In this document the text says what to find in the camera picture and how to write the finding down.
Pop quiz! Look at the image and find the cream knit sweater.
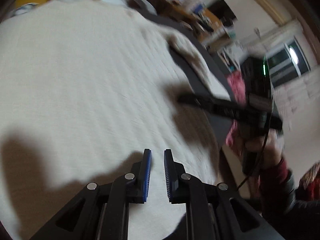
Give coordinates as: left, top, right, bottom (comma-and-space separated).
1, 0, 229, 239

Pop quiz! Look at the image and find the person right hand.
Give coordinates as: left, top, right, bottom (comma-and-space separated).
245, 130, 283, 169

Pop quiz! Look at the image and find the beige right curtain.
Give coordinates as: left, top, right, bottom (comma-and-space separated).
273, 20, 319, 121

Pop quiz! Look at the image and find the right side window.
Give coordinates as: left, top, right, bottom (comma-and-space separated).
266, 38, 311, 88

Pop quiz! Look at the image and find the wooden desk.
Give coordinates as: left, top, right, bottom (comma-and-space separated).
135, 0, 231, 46

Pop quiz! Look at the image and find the black monitor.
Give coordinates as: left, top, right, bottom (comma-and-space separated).
207, 0, 237, 27

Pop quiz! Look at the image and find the triangle pattern pillow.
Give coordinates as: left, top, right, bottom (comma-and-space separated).
10, 3, 39, 17

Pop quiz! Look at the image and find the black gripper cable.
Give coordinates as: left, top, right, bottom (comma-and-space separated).
236, 55, 273, 190

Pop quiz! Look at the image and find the wall air conditioner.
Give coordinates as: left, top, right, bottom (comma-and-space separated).
255, 0, 287, 26

